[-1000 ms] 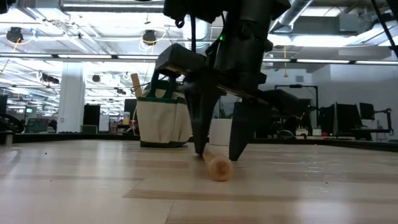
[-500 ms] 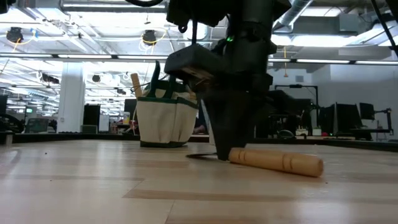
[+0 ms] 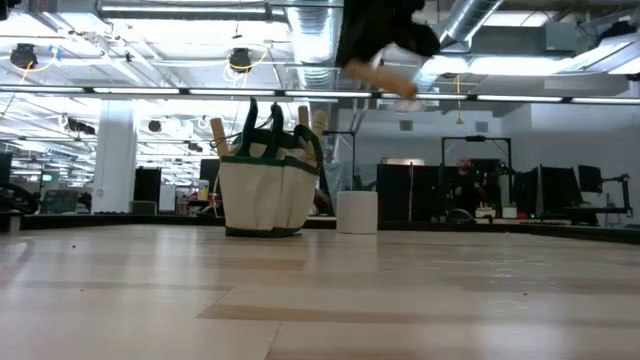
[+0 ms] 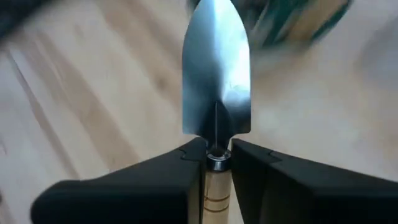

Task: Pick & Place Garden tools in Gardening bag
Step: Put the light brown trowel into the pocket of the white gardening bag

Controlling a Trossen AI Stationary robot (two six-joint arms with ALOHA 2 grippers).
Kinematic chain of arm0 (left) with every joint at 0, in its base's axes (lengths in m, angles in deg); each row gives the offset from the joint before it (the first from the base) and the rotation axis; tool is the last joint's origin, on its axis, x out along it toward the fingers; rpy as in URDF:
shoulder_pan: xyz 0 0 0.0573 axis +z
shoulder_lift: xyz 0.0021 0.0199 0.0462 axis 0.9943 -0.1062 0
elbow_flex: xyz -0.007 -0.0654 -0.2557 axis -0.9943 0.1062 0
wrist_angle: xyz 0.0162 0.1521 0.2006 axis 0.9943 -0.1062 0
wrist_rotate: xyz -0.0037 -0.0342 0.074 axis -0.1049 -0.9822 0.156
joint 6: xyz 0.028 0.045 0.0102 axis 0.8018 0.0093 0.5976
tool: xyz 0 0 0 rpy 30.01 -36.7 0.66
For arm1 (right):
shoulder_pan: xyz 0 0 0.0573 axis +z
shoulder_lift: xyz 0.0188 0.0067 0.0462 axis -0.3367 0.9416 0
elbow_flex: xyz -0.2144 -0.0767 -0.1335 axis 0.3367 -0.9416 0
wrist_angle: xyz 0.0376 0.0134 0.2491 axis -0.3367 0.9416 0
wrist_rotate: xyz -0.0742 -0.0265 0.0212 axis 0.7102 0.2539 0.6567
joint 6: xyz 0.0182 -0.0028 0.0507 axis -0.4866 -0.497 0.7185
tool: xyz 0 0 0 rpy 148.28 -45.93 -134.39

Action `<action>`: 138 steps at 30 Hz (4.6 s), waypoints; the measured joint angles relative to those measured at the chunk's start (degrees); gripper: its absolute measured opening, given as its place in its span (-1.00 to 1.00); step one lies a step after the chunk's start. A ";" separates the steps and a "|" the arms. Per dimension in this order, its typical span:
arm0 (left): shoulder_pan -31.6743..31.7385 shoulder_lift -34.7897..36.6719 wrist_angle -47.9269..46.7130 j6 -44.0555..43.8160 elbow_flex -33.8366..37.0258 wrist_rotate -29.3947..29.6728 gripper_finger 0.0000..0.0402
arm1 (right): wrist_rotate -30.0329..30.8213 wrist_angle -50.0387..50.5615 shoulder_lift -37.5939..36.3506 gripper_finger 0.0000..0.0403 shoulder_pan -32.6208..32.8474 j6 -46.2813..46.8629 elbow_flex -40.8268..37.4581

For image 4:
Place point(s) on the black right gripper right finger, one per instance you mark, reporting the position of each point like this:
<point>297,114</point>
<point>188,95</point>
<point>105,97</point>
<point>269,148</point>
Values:
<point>311,199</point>

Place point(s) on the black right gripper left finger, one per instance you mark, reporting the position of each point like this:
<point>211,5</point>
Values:
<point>140,196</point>

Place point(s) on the cream and green gardening bag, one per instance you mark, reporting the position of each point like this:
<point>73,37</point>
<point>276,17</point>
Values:
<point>295,21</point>

